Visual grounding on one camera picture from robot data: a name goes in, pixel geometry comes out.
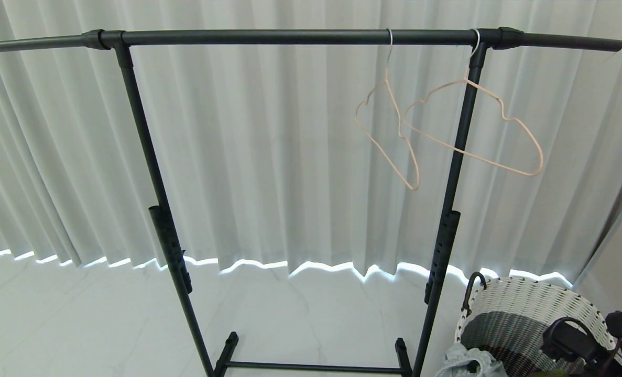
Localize pink clothes hanger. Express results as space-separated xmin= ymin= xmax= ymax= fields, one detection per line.
xmin=402 ymin=29 xmax=545 ymax=178
xmin=354 ymin=29 xmax=421 ymax=192

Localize black clothes rack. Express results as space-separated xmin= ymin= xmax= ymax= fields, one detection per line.
xmin=0 ymin=26 xmax=622 ymax=377

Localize white laundry basket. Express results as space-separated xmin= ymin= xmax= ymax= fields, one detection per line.
xmin=455 ymin=271 xmax=622 ymax=377

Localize white curtain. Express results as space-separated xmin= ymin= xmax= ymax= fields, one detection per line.
xmin=0 ymin=0 xmax=622 ymax=290

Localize pale grey shorts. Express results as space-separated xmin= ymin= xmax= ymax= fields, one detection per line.
xmin=437 ymin=343 xmax=508 ymax=377

